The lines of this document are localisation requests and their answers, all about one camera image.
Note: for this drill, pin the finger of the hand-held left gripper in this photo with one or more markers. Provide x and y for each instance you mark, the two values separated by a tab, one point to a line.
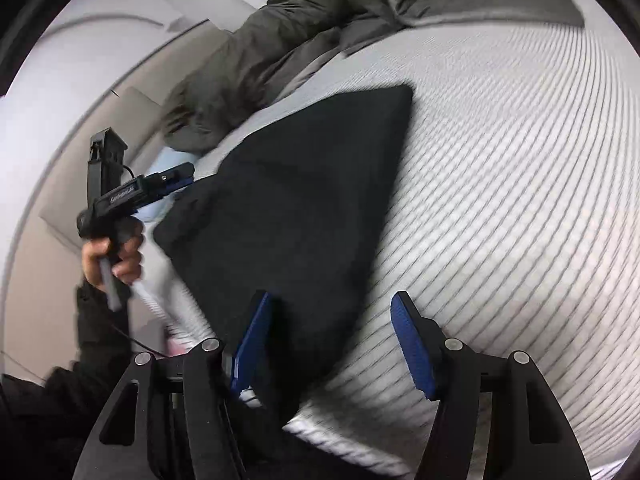
175	177

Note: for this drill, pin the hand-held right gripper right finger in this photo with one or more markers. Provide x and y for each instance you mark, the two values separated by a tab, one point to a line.
415	345

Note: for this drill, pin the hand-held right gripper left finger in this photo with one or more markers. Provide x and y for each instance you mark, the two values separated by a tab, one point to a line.
252	345

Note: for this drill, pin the black pants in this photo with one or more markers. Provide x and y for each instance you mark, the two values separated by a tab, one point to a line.
300	210

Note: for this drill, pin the person's left forearm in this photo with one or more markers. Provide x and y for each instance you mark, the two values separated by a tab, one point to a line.
75	370

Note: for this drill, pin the person's left hand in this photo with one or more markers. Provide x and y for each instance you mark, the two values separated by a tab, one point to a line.
122	267

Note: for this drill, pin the light blue pillow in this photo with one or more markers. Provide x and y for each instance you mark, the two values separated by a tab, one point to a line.
160	172

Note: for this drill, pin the white textured mattress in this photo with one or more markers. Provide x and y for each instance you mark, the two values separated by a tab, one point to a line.
500	185

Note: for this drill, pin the grey duvet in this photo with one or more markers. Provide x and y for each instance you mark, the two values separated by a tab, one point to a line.
300	25

